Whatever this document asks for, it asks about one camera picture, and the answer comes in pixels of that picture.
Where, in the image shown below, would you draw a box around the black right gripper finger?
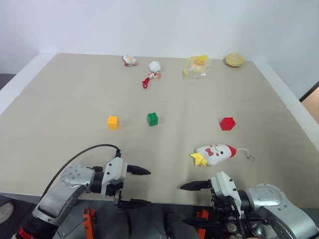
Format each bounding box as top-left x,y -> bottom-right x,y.
182,218 -> 226,230
179,180 -> 213,192

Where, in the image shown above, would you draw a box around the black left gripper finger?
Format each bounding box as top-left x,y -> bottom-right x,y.
117,198 -> 152,210
127,164 -> 152,176

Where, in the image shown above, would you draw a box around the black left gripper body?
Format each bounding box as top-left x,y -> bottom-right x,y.
105,164 -> 130,206

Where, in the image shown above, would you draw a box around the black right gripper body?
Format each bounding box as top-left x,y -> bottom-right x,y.
210,188 -> 247,235

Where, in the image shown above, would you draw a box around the green toy block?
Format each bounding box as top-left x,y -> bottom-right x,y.
146,112 -> 160,127

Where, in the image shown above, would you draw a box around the yellow toy block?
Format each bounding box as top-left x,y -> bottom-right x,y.
107,115 -> 120,130

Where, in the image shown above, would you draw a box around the red toy block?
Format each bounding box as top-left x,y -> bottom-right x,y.
219,117 -> 237,131

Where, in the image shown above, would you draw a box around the small red white wrapped toy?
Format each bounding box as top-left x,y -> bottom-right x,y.
121,54 -> 139,67

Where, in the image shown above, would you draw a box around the white shoe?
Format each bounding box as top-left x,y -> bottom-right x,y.
0,202 -> 14,225

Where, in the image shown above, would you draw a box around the clear bag with yellow bun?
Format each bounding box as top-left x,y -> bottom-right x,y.
182,55 -> 212,80

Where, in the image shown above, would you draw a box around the round yellow egg tart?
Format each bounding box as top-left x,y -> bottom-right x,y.
223,53 -> 246,69

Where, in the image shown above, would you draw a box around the orange bracket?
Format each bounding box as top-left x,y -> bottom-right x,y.
83,206 -> 97,239
196,209 -> 209,239

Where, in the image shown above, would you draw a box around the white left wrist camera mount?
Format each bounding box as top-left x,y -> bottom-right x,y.
103,156 -> 128,198

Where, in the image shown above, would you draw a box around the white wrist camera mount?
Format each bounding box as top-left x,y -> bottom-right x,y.
103,156 -> 128,198
210,171 -> 242,217

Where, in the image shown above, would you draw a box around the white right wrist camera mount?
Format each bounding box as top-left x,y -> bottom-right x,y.
210,171 -> 242,217

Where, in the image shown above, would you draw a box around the white chicken plush keychain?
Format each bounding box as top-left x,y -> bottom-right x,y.
190,142 -> 256,167

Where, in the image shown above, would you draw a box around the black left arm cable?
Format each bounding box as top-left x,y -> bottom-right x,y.
39,143 -> 123,203

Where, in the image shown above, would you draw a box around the white ball toy red handle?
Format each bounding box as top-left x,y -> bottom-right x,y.
142,61 -> 163,90

